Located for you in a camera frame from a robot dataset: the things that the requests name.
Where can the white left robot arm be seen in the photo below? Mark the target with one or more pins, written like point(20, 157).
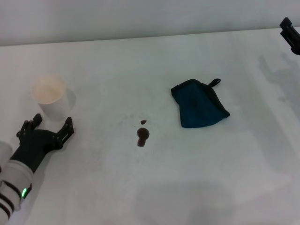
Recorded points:
point(14, 180)

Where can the white paper cup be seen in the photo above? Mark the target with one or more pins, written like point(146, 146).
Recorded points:
point(52, 100)

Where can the small dark liquid drop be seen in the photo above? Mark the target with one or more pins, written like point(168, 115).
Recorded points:
point(143, 122)

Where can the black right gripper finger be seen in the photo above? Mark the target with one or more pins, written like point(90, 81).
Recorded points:
point(293, 37)

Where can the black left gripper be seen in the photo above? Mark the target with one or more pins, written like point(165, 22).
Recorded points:
point(35, 147)

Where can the large dark liquid stain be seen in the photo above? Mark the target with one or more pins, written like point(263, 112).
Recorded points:
point(142, 137)

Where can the blue rag with black trim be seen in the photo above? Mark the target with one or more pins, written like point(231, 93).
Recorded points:
point(199, 105)

